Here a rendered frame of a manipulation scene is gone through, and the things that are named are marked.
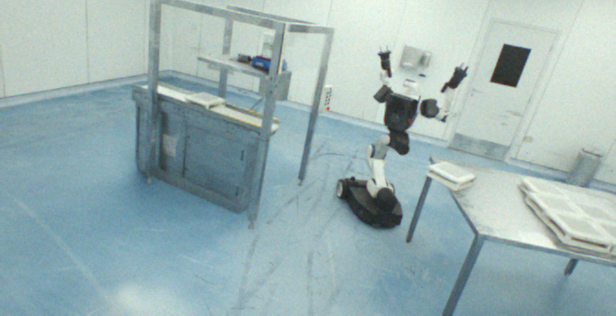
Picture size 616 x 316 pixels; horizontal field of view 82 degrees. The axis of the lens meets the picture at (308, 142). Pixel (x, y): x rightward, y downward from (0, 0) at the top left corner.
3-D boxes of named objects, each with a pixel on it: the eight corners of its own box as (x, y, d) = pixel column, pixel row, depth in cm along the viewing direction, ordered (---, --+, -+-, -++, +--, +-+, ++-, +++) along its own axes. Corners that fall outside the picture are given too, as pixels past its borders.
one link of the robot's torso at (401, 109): (408, 138, 296) (421, 97, 283) (371, 125, 312) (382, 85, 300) (419, 132, 320) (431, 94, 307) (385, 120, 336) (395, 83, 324)
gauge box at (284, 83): (287, 100, 288) (291, 75, 281) (281, 102, 279) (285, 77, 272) (264, 92, 295) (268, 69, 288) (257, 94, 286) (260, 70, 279)
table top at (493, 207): (610, 197, 290) (611, 193, 289) (756, 297, 187) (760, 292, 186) (428, 159, 293) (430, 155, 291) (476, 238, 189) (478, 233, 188)
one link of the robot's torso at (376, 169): (390, 192, 339) (389, 145, 353) (371, 191, 334) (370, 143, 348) (383, 195, 353) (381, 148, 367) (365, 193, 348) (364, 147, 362)
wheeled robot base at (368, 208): (410, 230, 330) (420, 199, 319) (357, 227, 317) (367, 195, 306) (383, 194, 388) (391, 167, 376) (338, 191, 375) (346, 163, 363)
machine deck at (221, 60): (291, 76, 282) (291, 71, 280) (267, 81, 248) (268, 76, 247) (226, 59, 301) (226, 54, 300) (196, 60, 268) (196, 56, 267)
